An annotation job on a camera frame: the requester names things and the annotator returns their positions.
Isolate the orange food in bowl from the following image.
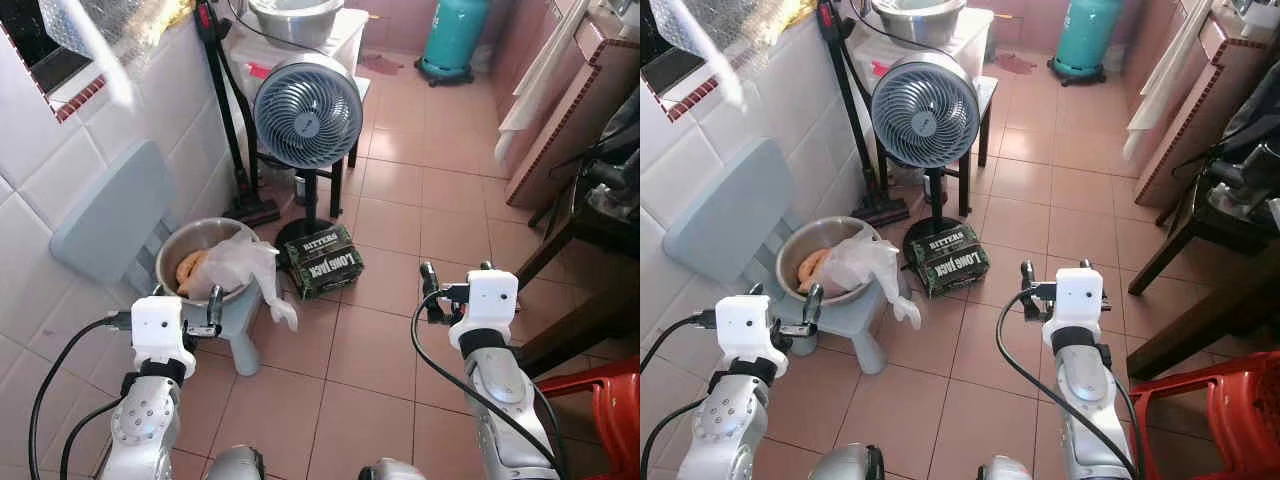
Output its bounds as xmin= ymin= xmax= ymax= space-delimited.
xmin=174 ymin=249 xmax=212 ymax=294
xmin=796 ymin=247 xmax=834 ymax=294

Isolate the white plastic bag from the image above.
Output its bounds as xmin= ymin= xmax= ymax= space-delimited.
xmin=822 ymin=225 xmax=922 ymax=330
xmin=200 ymin=232 xmax=300 ymax=332

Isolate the round steel bowl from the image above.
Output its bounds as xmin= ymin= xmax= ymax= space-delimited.
xmin=775 ymin=215 xmax=882 ymax=307
xmin=155 ymin=217 xmax=260 ymax=307

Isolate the light blue plastic child chair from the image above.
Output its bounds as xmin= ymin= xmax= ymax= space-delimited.
xmin=50 ymin=138 xmax=266 ymax=378
xmin=663 ymin=138 xmax=891 ymax=377

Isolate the green Long Jack bitters box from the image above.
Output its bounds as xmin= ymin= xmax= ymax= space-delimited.
xmin=279 ymin=222 xmax=364 ymax=300
xmin=907 ymin=225 xmax=992 ymax=299

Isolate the dark brown wooden table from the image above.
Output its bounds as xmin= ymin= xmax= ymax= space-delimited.
xmin=1125 ymin=198 xmax=1280 ymax=382
xmin=514 ymin=188 xmax=641 ymax=378

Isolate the silver left robot leg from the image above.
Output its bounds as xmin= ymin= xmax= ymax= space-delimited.
xmin=204 ymin=444 xmax=267 ymax=480
xmin=807 ymin=442 xmax=887 ymax=480

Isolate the silver robot leg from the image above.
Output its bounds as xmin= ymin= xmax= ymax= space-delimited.
xmin=807 ymin=442 xmax=887 ymax=480
xmin=974 ymin=454 xmax=1047 ymax=480
xmin=204 ymin=444 xmax=267 ymax=480
xmin=357 ymin=457 xmax=427 ymax=480

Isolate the black bag on table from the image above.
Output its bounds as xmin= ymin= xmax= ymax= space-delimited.
xmin=570 ymin=90 xmax=641 ymax=217
xmin=1170 ymin=60 xmax=1280 ymax=227

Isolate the brown leaning board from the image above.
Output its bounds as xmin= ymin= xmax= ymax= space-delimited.
xmin=497 ymin=0 xmax=641 ymax=210
xmin=1125 ymin=0 xmax=1280 ymax=210

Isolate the silver right robot leg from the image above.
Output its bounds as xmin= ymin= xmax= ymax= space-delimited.
xmin=974 ymin=454 xmax=1047 ymax=480
xmin=357 ymin=457 xmax=427 ymax=480

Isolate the white leaning plank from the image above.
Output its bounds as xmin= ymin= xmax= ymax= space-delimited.
xmin=496 ymin=0 xmax=592 ymax=167
xmin=1124 ymin=0 xmax=1217 ymax=163

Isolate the red plastic chair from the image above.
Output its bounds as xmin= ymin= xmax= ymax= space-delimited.
xmin=534 ymin=357 xmax=641 ymax=480
xmin=1127 ymin=351 xmax=1280 ymax=480

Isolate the black red stick vacuum cleaner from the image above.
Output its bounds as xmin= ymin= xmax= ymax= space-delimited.
xmin=193 ymin=0 xmax=284 ymax=229
xmin=815 ymin=0 xmax=912 ymax=229

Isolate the grey round standing fan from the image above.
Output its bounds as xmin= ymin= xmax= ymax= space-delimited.
xmin=253 ymin=52 xmax=365 ymax=263
xmin=869 ymin=51 xmax=982 ymax=267

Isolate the green gas cylinder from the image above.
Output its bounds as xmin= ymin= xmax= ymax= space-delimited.
xmin=1047 ymin=0 xmax=1124 ymax=87
xmin=416 ymin=0 xmax=492 ymax=87

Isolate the white small table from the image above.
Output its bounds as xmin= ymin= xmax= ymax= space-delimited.
xmin=844 ymin=8 xmax=1000 ymax=218
xmin=221 ymin=8 xmax=372 ymax=218

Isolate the clear bubble wrap sheet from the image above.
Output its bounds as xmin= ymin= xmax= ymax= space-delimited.
xmin=38 ymin=0 xmax=197 ymax=110
xmin=650 ymin=0 xmax=817 ymax=110

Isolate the large steel basin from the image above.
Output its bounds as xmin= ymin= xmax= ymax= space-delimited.
xmin=869 ymin=0 xmax=970 ymax=50
xmin=246 ymin=0 xmax=345 ymax=50

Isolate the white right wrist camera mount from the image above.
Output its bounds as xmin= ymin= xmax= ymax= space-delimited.
xmin=449 ymin=269 xmax=521 ymax=351
xmin=1041 ymin=267 xmax=1105 ymax=348

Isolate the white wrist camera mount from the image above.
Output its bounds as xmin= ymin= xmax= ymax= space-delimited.
xmin=449 ymin=269 xmax=521 ymax=351
xmin=131 ymin=295 xmax=197 ymax=377
xmin=1041 ymin=267 xmax=1105 ymax=348
xmin=714 ymin=294 xmax=791 ymax=377

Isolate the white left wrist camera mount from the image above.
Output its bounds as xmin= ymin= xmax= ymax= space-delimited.
xmin=714 ymin=294 xmax=791 ymax=377
xmin=131 ymin=295 xmax=197 ymax=377

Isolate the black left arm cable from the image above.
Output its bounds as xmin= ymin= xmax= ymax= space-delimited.
xmin=640 ymin=397 xmax=713 ymax=453
xmin=28 ymin=312 xmax=136 ymax=480
xmin=640 ymin=312 xmax=719 ymax=379
xmin=59 ymin=395 xmax=127 ymax=480

